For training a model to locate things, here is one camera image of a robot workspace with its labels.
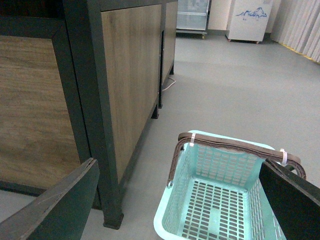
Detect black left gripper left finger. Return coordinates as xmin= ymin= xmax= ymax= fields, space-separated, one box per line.
xmin=0 ymin=158 xmax=100 ymax=240

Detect white chest freezer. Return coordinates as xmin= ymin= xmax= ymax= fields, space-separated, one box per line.
xmin=225 ymin=0 xmax=273 ymax=44

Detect glass display fridge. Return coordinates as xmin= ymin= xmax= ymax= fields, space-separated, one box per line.
xmin=176 ymin=0 xmax=212 ymax=40

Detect white vertical blinds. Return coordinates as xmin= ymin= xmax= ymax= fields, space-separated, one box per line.
xmin=270 ymin=0 xmax=320 ymax=64

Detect brown basket handle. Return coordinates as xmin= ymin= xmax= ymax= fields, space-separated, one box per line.
xmin=166 ymin=132 xmax=307 ymax=187

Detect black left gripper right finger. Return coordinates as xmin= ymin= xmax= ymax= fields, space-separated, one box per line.
xmin=259 ymin=160 xmax=320 ymax=240

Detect wood and black cabinet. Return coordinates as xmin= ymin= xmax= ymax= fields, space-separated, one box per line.
xmin=0 ymin=0 xmax=178 ymax=230

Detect white cable on floor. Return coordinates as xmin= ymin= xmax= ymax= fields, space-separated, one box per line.
xmin=161 ymin=76 xmax=177 ymax=92

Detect light blue plastic basket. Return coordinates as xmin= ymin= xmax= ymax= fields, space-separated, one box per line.
xmin=153 ymin=143 xmax=285 ymax=240

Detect white zip tie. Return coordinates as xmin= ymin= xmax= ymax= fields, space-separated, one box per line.
xmin=279 ymin=148 xmax=288 ymax=167
xmin=189 ymin=132 xmax=196 ymax=147

